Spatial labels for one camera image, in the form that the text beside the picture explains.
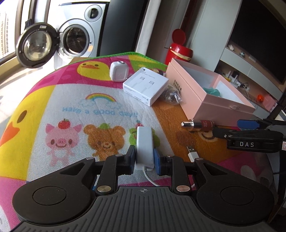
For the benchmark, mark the colourful cartoon play mat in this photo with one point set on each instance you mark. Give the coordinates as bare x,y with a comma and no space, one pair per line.
78,112

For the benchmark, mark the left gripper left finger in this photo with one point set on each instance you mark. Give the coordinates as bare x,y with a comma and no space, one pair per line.
113,167

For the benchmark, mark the black television screen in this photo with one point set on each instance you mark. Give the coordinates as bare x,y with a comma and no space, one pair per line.
260,33

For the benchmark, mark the red trash can with lid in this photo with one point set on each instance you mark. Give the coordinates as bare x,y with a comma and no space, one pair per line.
177,50

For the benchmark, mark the small orange pumpkin figure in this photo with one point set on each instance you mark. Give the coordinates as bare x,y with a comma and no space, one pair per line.
260,98

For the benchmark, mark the white cable box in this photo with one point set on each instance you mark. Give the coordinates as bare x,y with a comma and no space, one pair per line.
145,85

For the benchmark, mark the washing machine round door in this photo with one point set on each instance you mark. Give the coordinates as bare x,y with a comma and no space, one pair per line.
37,45

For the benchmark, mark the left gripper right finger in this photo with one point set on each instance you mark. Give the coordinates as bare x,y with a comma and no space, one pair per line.
176,168

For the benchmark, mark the dark red lipstick tube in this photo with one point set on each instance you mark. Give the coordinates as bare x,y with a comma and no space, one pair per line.
198,125

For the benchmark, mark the white power adapter block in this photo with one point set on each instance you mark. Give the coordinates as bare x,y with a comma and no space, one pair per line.
144,149

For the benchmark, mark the silver washing machine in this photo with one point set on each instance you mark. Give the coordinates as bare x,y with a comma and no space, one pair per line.
79,25

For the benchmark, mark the pink cardboard box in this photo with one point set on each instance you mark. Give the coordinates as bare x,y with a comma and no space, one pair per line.
207,95

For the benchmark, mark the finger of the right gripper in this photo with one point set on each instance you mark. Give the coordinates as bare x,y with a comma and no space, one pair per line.
224,133
247,124

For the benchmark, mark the teal plastic hook tool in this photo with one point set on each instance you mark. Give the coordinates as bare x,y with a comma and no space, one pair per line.
212,91

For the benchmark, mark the white tv cabinet shelf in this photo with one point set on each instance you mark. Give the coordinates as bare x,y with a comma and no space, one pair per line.
254,76

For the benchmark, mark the white square device with button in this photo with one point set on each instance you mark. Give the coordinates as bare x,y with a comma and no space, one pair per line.
119,71

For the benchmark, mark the clear plastic bag of parts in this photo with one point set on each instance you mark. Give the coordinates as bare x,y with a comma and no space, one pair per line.
171,95

